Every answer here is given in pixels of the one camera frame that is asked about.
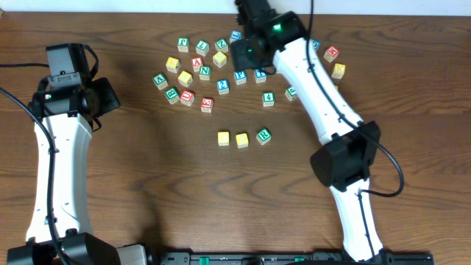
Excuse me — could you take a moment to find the green R block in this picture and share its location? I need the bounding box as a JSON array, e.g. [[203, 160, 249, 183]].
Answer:
[[256, 127, 272, 145]]

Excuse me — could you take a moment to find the yellow O block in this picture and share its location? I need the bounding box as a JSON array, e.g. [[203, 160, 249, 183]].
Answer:
[[235, 132, 249, 148]]

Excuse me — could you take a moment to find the yellow C block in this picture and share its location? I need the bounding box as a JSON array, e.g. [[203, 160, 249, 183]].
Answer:
[[217, 131, 230, 146]]

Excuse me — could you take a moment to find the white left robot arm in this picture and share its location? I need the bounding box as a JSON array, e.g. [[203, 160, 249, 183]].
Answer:
[[5, 43, 155, 264]]

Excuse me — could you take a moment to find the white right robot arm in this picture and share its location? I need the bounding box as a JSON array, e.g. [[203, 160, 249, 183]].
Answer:
[[230, 0, 383, 262]]

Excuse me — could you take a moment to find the blue T block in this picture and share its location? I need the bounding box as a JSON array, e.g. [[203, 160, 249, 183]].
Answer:
[[254, 68, 267, 83]]

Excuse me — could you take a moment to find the blue block top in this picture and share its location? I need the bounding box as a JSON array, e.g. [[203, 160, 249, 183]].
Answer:
[[230, 30, 242, 43]]

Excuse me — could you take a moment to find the blue P block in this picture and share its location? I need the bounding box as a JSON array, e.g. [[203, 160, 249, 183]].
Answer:
[[234, 71, 247, 85]]

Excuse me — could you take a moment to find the green Z block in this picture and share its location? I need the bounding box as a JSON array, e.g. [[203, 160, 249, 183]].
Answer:
[[215, 38, 229, 53]]

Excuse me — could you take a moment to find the yellow block centre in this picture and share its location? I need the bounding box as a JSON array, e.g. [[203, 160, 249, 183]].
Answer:
[[213, 52, 227, 68]]

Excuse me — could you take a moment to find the blue 2 block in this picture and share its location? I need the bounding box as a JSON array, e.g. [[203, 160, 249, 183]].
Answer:
[[216, 79, 230, 95]]

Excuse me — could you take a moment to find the green 4 block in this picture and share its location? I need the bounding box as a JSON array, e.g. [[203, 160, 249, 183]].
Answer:
[[262, 92, 275, 107]]

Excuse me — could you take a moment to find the green L block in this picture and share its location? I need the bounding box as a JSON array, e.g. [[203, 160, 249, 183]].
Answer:
[[196, 40, 210, 57]]

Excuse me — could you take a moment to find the green N block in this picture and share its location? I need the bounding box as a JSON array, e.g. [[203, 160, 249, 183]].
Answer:
[[199, 66, 211, 80]]

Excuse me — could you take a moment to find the green J block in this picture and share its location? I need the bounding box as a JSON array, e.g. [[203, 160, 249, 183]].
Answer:
[[285, 87, 298, 102]]

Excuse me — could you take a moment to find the red A block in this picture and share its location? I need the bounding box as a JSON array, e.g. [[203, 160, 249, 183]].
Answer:
[[191, 57, 203, 72]]

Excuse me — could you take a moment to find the blue D block right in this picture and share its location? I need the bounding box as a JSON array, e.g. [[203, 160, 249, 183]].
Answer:
[[312, 39, 321, 51]]

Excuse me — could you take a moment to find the green V block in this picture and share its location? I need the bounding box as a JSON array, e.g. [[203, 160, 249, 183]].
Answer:
[[152, 73, 169, 91]]

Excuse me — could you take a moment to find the red 3 block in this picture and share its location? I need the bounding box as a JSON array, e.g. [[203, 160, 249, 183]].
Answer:
[[200, 97, 213, 113]]

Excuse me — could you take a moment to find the green B block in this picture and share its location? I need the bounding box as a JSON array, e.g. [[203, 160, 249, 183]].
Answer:
[[164, 87, 180, 105]]

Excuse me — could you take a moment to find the green P block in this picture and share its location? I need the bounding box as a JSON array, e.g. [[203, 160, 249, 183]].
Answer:
[[177, 37, 189, 52]]

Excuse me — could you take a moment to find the yellow W block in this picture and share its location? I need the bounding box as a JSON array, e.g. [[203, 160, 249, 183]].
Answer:
[[178, 71, 193, 88]]

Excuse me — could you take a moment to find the red E block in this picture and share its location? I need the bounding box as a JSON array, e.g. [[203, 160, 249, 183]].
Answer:
[[323, 46, 340, 63]]

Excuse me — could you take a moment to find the yellow block left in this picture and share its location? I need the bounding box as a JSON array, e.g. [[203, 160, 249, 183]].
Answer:
[[166, 57, 180, 73]]

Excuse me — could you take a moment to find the red U block left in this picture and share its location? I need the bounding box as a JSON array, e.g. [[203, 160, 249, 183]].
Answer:
[[180, 90, 195, 106]]

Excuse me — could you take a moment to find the yellow K block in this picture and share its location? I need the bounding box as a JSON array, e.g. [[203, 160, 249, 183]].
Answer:
[[331, 63, 346, 80]]

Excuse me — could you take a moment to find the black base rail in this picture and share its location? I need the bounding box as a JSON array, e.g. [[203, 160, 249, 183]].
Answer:
[[160, 252, 435, 265]]

